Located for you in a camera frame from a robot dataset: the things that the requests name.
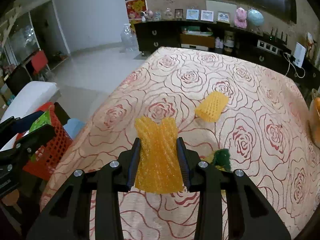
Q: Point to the pink plush toy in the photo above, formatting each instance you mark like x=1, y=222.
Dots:
x=240, y=19

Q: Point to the framed picture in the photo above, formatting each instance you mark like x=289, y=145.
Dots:
x=223, y=17
x=207, y=16
x=192, y=14

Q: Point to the framed picture right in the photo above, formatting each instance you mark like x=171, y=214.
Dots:
x=223, y=17

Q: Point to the framed picture middle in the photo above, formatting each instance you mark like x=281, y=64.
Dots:
x=207, y=16

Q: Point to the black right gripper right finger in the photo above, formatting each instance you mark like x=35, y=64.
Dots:
x=250, y=215

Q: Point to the yellow foam net sleeve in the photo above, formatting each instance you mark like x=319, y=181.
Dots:
x=158, y=170

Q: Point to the white router box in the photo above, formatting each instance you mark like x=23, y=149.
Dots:
x=299, y=55

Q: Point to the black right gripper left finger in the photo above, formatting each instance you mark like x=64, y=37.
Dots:
x=67, y=214

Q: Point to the red chair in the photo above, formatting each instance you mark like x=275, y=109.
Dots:
x=39, y=63

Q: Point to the red plastic mesh basket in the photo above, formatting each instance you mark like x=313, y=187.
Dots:
x=45, y=160

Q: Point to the bright green wrapper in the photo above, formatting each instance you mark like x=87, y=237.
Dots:
x=44, y=119

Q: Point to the green yellow snack wrapper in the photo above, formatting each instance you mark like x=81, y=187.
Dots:
x=220, y=159

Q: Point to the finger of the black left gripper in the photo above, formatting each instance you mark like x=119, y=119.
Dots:
x=34, y=140
x=12, y=126

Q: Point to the light blue globe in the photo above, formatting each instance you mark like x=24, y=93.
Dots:
x=255, y=17

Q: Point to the small dark photo frame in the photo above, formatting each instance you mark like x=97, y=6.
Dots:
x=178, y=14

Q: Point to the small yellow foam net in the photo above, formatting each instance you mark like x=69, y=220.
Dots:
x=211, y=108

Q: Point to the red festive door poster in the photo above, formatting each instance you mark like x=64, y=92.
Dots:
x=134, y=9

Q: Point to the black tv cabinet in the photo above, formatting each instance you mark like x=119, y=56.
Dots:
x=265, y=49

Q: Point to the large clear water jug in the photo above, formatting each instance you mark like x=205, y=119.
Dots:
x=128, y=38

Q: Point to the framed picture left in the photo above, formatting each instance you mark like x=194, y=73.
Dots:
x=192, y=14

